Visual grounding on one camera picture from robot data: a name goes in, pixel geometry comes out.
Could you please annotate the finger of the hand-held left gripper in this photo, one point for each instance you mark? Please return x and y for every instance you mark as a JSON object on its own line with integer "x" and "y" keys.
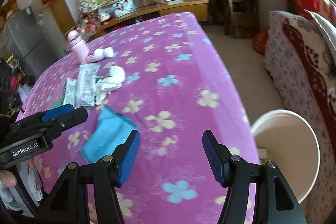
{"x": 57, "y": 111}
{"x": 76, "y": 116}

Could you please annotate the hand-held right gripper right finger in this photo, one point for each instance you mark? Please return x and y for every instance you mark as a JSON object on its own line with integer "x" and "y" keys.
{"x": 214, "y": 158}

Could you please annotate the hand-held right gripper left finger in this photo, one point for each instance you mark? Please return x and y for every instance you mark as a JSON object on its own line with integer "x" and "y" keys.
{"x": 128, "y": 158}

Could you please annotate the green white packet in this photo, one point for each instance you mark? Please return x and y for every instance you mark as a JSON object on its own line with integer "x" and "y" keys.
{"x": 68, "y": 91}

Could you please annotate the teal cloth piece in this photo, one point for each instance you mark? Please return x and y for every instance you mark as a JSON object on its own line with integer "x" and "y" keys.
{"x": 105, "y": 132}

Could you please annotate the white printed wrapper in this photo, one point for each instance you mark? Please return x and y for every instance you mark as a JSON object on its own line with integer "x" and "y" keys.
{"x": 86, "y": 85}

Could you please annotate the white tissue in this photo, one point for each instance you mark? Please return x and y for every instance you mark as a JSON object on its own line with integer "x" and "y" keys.
{"x": 113, "y": 79}

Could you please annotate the white plastic bucket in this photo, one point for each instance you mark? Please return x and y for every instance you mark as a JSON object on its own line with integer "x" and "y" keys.
{"x": 283, "y": 140}

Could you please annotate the person's left hand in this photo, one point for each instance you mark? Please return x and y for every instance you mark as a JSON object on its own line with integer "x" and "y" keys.
{"x": 8, "y": 178}

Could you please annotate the white plastic bag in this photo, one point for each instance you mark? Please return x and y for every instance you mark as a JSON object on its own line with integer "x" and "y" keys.
{"x": 35, "y": 182}

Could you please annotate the pink water bottle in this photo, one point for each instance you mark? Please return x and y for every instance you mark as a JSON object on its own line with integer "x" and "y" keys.
{"x": 78, "y": 48}

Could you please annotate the white pill bottle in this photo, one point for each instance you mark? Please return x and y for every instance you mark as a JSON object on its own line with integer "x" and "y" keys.
{"x": 101, "y": 54}

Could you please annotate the grey refrigerator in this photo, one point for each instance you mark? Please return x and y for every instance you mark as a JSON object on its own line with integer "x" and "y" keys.
{"x": 31, "y": 37}

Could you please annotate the plastic wrapped bouquet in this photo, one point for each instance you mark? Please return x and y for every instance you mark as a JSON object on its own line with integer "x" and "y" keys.
{"x": 89, "y": 27}

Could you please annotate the plastic wrapped ornament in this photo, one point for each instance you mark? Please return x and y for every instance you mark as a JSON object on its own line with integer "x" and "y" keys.
{"x": 105, "y": 17}

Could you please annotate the purple floral tablecloth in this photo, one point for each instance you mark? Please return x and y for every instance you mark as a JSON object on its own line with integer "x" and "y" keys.
{"x": 170, "y": 61}

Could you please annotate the floral sofa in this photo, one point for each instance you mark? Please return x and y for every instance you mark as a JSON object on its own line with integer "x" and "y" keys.
{"x": 291, "y": 77}

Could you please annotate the framed couple photo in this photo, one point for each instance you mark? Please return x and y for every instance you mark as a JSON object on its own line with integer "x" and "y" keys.
{"x": 123, "y": 7}

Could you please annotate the red plastic bag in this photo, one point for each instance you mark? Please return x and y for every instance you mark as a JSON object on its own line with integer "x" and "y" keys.
{"x": 260, "y": 43}

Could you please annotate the red floral sofa blanket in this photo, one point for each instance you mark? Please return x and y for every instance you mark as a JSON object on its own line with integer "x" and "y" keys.
{"x": 312, "y": 61}

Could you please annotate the wooden cabinet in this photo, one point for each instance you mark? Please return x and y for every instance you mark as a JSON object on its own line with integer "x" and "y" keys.
{"x": 183, "y": 5}

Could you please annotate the white pillow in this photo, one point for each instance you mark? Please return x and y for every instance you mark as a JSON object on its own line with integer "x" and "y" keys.
{"x": 323, "y": 29}

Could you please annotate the pink pajamas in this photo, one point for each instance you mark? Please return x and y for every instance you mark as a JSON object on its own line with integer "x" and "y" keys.
{"x": 326, "y": 6}

